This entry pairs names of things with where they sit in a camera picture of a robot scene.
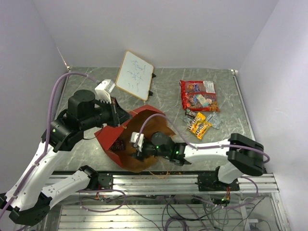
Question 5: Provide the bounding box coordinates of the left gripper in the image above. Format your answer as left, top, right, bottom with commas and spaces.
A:
81, 96, 133, 130

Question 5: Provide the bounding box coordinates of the red paper bag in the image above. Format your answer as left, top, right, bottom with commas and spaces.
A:
95, 105, 175, 173

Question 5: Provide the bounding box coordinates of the brown M&M packet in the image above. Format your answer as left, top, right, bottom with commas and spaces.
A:
110, 139, 126, 152

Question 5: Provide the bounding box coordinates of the red cookie snack bag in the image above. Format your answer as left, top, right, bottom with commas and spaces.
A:
180, 80, 220, 112

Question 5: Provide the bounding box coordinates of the yellow M&M packet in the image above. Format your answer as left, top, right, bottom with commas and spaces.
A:
187, 112, 206, 133
195, 121, 212, 140

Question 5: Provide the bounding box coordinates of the silver foil snack packet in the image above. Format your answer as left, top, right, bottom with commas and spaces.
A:
206, 112, 224, 129

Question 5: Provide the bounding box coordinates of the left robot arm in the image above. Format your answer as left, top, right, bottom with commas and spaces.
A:
0, 90, 132, 226

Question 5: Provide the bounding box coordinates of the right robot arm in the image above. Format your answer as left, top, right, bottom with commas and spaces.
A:
137, 132, 265, 191

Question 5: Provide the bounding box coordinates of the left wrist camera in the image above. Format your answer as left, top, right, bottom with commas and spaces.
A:
94, 79, 115, 103

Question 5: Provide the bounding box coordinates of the small whiteboard yellow frame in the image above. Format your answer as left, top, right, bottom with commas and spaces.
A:
115, 51, 156, 101

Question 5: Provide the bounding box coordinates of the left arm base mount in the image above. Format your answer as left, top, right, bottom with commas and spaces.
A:
97, 173, 114, 190

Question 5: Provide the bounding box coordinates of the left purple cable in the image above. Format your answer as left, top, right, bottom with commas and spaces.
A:
0, 72, 101, 231

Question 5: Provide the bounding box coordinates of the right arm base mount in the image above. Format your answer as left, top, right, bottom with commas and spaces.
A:
196, 171, 240, 192

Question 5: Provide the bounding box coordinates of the aluminium rail frame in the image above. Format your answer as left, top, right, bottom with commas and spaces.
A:
38, 68, 291, 231

